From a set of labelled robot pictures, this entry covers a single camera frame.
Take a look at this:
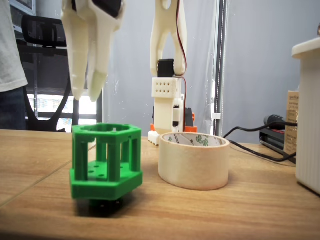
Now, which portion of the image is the green hexagonal printed component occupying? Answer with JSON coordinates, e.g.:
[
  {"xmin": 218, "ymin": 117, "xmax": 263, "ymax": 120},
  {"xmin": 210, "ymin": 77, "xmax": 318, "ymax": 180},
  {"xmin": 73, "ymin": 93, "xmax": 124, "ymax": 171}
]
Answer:
[{"xmin": 69, "ymin": 122, "xmax": 144, "ymax": 206}]

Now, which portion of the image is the white ribbed bin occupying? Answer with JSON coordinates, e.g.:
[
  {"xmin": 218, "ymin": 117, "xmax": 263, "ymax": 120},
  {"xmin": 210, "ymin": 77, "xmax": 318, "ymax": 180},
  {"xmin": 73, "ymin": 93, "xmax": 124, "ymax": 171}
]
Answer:
[{"xmin": 291, "ymin": 37, "xmax": 320, "ymax": 196}]

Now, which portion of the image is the black mesh office chair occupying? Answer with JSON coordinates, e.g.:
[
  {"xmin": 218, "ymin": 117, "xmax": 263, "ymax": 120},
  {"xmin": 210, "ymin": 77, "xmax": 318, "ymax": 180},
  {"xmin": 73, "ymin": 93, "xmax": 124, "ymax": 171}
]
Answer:
[{"xmin": 14, "ymin": 14, "xmax": 81, "ymax": 133}]

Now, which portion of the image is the grey storage shelf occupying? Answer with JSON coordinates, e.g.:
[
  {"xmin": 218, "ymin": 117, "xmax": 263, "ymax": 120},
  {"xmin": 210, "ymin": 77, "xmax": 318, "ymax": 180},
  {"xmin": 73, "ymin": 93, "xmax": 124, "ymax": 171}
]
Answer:
[{"xmin": 8, "ymin": 0, "xmax": 37, "ymax": 33}]

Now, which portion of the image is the person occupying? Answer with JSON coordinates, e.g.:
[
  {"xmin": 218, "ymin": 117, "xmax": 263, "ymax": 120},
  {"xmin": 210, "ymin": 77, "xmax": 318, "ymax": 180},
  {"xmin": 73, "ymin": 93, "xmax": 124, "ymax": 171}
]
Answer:
[{"xmin": 0, "ymin": 0, "xmax": 29, "ymax": 131}]

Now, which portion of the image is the orange table clamp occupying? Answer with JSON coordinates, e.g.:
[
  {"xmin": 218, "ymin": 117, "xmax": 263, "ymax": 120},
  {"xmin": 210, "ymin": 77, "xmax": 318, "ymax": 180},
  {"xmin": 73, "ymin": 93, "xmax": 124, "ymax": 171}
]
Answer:
[{"xmin": 149, "ymin": 107, "xmax": 198, "ymax": 134}]

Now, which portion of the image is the beige masking tape roll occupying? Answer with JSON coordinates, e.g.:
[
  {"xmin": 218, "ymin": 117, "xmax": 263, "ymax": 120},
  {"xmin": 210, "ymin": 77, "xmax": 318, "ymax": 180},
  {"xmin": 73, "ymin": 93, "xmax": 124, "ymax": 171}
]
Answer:
[{"xmin": 157, "ymin": 132, "xmax": 230, "ymax": 191}]

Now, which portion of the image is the black electronic device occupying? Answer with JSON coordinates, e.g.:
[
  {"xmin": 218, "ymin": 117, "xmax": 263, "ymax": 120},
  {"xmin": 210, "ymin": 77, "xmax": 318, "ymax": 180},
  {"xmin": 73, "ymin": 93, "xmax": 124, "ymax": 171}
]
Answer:
[{"xmin": 259, "ymin": 126, "xmax": 297, "ymax": 165}]

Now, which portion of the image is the brown cardboard box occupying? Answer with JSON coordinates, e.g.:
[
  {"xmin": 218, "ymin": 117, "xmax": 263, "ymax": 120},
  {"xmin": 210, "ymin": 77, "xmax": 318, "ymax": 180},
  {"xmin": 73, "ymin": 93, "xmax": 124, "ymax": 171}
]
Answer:
[{"xmin": 283, "ymin": 90, "xmax": 301, "ymax": 155}]

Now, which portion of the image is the grey metal window post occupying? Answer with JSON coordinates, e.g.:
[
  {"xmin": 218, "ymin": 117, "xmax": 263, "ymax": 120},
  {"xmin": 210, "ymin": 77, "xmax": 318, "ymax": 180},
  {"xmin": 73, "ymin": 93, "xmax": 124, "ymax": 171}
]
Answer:
[
  {"xmin": 94, "ymin": 92, "xmax": 104, "ymax": 125},
  {"xmin": 214, "ymin": 0, "xmax": 229, "ymax": 138}
]

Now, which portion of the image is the red white black servo cable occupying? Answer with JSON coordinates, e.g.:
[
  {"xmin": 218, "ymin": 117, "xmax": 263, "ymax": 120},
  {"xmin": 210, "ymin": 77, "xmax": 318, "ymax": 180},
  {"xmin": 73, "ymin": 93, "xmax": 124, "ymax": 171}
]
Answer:
[{"xmin": 175, "ymin": 0, "xmax": 189, "ymax": 132}]

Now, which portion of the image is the black power cable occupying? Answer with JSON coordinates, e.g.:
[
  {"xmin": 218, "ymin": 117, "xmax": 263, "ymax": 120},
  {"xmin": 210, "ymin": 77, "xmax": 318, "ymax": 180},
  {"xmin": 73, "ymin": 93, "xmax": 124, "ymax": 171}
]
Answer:
[{"xmin": 223, "ymin": 114, "xmax": 299, "ymax": 163}]

